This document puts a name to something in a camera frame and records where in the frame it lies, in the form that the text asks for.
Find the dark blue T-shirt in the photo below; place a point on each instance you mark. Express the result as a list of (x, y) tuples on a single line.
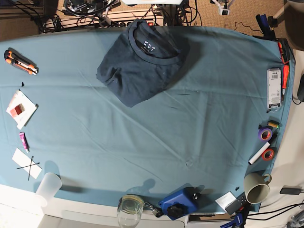
[(142, 62)]

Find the light blue table cloth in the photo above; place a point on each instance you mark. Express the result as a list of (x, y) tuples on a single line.
[(200, 132)]

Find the blue clamp device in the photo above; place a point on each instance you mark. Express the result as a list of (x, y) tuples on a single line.
[(180, 203)]

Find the clear drinking glass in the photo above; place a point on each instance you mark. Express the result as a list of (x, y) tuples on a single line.
[(129, 211)]

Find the silver padlock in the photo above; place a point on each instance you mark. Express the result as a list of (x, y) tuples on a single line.
[(156, 211)]

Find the white power strip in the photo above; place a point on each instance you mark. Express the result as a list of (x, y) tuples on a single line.
[(117, 17)]

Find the white business card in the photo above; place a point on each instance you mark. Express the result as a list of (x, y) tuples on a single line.
[(225, 200)]

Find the white marker pen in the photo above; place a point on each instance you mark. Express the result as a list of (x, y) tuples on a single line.
[(258, 153)]

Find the purple tape roll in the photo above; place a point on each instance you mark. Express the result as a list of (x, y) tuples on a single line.
[(265, 134)]

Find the red tape roll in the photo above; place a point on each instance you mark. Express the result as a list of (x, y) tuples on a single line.
[(268, 154)]

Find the yellow green battery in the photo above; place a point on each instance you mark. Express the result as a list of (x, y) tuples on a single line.
[(273, 124)]

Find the frosted plastic cup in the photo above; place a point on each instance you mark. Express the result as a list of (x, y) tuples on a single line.
[(49, 186)]

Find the beige ceramic mug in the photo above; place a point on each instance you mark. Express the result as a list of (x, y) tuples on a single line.
[(256, 187)]

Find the grey remote control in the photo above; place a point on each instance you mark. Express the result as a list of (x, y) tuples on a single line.
[(237, 204)]

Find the clear blister package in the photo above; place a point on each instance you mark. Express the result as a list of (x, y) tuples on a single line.
[(274, 88)]

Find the white box with red swatch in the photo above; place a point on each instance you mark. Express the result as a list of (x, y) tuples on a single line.
[(21, 108)]

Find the pink glue tube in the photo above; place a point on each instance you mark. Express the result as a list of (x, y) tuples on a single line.
[(24, 141)]

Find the white paper card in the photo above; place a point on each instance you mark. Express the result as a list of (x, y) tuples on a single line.
[(26, 163)]

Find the red screwdriver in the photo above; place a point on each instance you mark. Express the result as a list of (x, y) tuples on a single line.
[(285, 79)]

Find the orange black utility knife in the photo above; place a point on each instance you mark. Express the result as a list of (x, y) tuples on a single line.
[(20, 62)]

